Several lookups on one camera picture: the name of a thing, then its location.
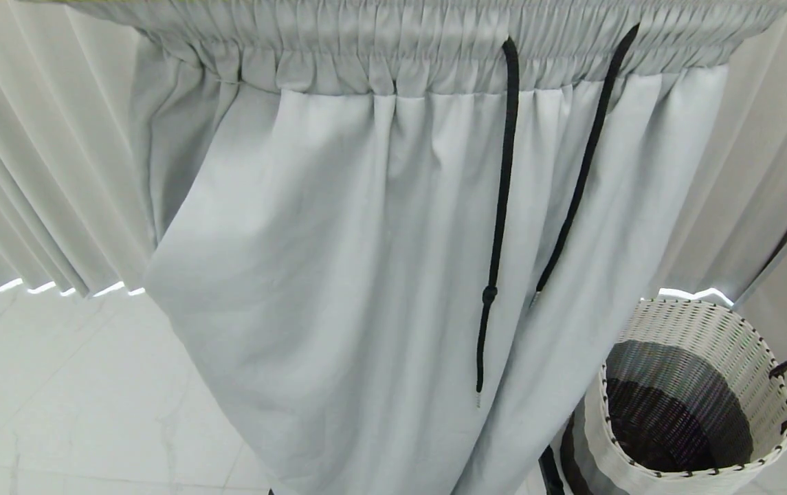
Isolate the pale grey garment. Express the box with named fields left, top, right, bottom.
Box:
left=19, top=0, right=787, bottom=495

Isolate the black clothes rack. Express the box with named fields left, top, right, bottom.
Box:
left=537, top=445, right=566, bottom=495

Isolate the white laundry basket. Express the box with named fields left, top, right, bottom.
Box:
left=558, top=297, right=787, bottom=495

